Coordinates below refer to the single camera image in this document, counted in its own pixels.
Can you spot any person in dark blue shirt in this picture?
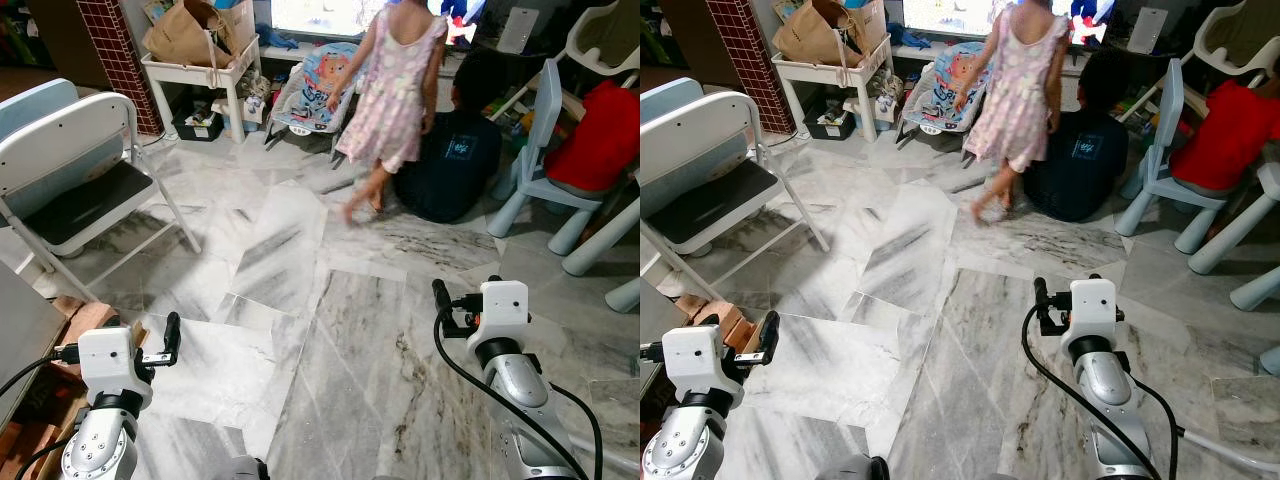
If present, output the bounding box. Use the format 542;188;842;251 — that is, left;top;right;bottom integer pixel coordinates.
395;48;521;224
1022;48;1131;223

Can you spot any white folding chair black seat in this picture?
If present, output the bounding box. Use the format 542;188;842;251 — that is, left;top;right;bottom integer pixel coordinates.
640;92;831;301
0;92;203;301

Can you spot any light blue plastic child chair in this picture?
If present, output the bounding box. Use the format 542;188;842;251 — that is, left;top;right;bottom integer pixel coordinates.
1115;58;1231;256
487;58;641;256

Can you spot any girl in pink dress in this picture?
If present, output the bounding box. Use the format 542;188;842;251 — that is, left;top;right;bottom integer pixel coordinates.
325;0;449;226
953;0;1073;223

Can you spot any black storage box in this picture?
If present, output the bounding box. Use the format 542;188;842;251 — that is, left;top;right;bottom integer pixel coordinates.
803;106;854;140
172;108;225;142

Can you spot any person in red shirt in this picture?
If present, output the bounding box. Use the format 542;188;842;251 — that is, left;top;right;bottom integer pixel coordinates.
545;80;641;196
1170;80;1280;196

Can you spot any colourful baby bouncer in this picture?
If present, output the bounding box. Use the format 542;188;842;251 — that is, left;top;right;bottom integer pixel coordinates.
895;42;991;151
263;42;363;153

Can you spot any pale blue chair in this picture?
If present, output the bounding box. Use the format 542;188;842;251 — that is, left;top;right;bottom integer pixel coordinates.
0;78;81;141
640;78;706;136

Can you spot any white side table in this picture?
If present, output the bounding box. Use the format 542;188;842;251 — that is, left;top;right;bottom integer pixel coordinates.
770;35;893;143
140;35;263;146

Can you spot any red tiled pillar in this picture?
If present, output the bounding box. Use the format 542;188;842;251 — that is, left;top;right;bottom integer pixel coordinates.
705;0;796;136
76;0;164;137

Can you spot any white high chair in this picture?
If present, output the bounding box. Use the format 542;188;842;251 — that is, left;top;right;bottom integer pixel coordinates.
563;0;641;79
1193;0;1280;79

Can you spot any brown paper bag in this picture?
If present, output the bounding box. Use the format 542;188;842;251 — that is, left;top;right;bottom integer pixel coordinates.
143;0;238;69
773;0;866;67

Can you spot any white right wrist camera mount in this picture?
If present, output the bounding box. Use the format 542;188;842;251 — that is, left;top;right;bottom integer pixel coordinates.
1070;278;1118;343
479;280;530;346

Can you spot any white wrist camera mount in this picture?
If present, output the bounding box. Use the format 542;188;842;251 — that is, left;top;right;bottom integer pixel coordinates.
1070;278;1118;343
662;325;739;406
479;280;530;346
78;326;154;409

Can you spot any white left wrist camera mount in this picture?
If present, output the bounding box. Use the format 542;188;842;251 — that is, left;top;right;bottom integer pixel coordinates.
78;326;154;409
662;325;739;406

